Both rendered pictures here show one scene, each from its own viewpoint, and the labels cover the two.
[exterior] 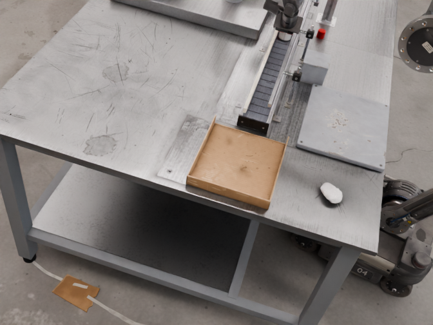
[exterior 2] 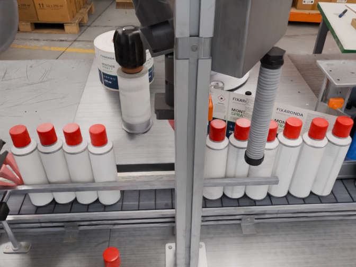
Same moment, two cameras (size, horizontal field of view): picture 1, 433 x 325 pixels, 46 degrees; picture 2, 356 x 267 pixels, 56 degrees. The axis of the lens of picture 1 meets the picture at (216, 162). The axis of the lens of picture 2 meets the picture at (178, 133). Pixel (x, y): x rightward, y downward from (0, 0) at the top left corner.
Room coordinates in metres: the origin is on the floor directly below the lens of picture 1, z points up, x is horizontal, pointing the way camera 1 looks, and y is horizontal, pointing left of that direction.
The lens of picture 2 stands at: (2.05, -0.76, 1.49)
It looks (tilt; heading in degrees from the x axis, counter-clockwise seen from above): 38 degrees down; 79
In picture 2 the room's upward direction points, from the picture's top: straight up
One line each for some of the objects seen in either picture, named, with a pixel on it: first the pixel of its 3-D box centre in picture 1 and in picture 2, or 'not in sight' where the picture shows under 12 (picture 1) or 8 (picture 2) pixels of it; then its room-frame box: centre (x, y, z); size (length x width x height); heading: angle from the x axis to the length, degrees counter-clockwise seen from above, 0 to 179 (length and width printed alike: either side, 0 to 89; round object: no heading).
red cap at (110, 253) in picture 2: (321, 33); (112, 257); (1.99, -0.34, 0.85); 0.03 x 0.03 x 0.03
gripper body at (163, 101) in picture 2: not in sight; (178, 92); (2.17, -0.17, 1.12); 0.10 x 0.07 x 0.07; 171
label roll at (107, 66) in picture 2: not in sight; (125, 59); (2.08, 0.37, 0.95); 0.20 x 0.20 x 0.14
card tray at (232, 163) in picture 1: (240, 158); not in sight; (1.14, -0.07, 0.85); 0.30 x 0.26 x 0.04; 171
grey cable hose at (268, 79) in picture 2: not in sight; (262, 112); (2.27, -0.35, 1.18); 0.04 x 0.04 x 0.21
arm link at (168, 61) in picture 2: not in sight; (179, 64); (2.17, -0.16, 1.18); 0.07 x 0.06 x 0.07; 70
